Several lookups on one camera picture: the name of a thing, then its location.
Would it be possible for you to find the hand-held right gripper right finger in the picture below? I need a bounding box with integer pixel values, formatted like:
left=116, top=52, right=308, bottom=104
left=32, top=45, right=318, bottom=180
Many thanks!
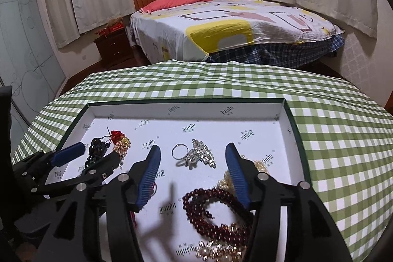
left=225, top=142, right=353, bottom=262

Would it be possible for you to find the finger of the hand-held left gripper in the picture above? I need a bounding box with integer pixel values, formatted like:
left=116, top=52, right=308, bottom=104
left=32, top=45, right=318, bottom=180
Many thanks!
left=30, top=152, right=122, bottom=197
left=12, top=142, right=87, bottom=186

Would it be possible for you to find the white pearl necklace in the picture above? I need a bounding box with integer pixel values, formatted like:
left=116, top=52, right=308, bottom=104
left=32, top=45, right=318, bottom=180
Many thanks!
left=215, top=154, right=272, bottom=199

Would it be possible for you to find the dark wooden nightstand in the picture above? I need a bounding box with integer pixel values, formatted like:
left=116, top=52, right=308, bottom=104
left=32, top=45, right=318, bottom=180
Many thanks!
left=94, top=29, right=133, bottom=67

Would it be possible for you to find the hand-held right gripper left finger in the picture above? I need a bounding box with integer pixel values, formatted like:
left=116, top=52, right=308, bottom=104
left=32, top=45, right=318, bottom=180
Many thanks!
left=38, top=144, right=162, bottom=262

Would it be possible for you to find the gold and red charm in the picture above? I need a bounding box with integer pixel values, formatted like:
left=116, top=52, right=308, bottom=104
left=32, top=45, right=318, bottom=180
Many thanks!
left=112, top=138, right=132, bottom=159

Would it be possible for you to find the pink pillow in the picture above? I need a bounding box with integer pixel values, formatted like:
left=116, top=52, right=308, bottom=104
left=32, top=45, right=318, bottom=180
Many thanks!
left=140, top=0, right=213, bottom=14

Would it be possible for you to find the white yellow patterned bedspread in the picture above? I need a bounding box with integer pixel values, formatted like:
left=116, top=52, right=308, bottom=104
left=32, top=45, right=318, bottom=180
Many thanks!
left=129, top=0, right=345, bottom=63

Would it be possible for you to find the crystal hair clip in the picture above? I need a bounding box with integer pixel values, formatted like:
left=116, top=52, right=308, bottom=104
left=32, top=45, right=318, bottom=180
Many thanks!
left=192, top=138, right=217, bottom=170

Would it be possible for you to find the green checked tablecloth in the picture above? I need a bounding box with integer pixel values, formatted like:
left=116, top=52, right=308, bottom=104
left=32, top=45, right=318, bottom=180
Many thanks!
left=11, top=61, right=393, bottom=262

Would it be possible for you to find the dark bead bracelet red knot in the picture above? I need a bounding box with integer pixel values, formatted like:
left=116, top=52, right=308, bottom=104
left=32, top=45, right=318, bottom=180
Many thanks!
left=88, top=127, right=126, bottom=164

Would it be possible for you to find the gold chain necklace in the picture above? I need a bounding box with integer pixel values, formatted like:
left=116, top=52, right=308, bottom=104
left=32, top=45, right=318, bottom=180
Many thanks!
left=196, top=223, right=251, bottom=261

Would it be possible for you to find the frosted glass sliding door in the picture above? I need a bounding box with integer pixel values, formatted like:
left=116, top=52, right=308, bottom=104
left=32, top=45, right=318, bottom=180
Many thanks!
left=0, top=0, right=67, bottom=152

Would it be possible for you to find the red gift box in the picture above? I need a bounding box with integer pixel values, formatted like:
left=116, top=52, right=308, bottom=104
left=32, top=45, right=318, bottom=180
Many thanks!
left=106, top=17, right=126, bottom=34

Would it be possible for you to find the blue plaid bed sheet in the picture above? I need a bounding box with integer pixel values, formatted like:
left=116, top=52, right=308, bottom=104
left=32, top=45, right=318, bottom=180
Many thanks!
left=206, top=34, right=346, bottom=70

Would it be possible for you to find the dark green jewelry box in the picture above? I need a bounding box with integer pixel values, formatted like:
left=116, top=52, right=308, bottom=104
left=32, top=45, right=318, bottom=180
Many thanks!
left=43, top=98, right=312, bottom=262

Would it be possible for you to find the dark red bead necklace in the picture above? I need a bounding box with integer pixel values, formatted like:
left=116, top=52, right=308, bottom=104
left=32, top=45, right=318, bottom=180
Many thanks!
left=182, top=188, right=256, bottom=243

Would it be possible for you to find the silver ornament ring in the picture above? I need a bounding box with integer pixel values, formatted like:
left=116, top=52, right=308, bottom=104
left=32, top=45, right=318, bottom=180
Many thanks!
left=184, top=154, right=199, bottom=171

